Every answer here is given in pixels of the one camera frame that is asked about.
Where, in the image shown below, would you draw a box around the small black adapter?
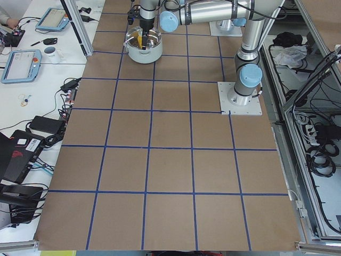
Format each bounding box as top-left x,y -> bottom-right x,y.
60,78 -> 81,92

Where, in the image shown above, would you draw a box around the black cloth bundle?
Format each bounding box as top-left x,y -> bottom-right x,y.
273,32 -> 303,47

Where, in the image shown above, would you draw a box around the blue teach pendant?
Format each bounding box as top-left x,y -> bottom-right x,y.
1,50 -> 42,84
36,7 -> 69,31

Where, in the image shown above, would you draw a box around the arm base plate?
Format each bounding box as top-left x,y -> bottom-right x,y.
217,82 -> 262,116
209,20 -> 242,37

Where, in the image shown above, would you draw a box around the right aluminium frame rack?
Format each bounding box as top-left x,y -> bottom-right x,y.
262,1 -> 340,255

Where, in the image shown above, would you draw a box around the lower blue teach pendant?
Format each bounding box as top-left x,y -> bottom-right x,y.
1,50 -> 42,84

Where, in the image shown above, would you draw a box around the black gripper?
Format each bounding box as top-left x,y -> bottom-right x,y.
127,6 -> 155,50

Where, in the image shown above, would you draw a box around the black power brick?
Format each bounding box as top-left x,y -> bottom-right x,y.
29,116 -> 66,134

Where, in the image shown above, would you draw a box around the coiled black cables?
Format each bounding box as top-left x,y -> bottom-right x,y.
305,143 -> 337,178

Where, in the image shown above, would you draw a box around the black docking device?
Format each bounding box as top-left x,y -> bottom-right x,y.
1,184 -> 48,227

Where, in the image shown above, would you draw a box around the yellow corn cob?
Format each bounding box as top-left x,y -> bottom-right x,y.
136,35 -> 143,49

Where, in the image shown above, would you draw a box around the pale green cooking pot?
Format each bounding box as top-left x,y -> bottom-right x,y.
124,26 -> 163,64

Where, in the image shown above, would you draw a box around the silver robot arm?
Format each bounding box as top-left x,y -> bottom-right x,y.
127,0 -> 283,106

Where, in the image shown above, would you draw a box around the white mug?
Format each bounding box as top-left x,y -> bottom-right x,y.
44,46 -> 64,64

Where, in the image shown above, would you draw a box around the white power strip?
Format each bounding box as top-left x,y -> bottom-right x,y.
58,89 -> 77,121

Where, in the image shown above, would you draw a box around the upper blue teach pendant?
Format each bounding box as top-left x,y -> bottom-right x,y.
36,7 -> 69,31

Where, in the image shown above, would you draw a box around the person's hand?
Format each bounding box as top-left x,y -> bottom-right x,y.
6,18 -> 19,29

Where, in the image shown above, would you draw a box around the white crumpled cloth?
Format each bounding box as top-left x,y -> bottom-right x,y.
274,45 -> 307,68

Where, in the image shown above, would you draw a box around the left aluminium frame post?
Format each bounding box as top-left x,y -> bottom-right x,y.
60,0 -> 94,57

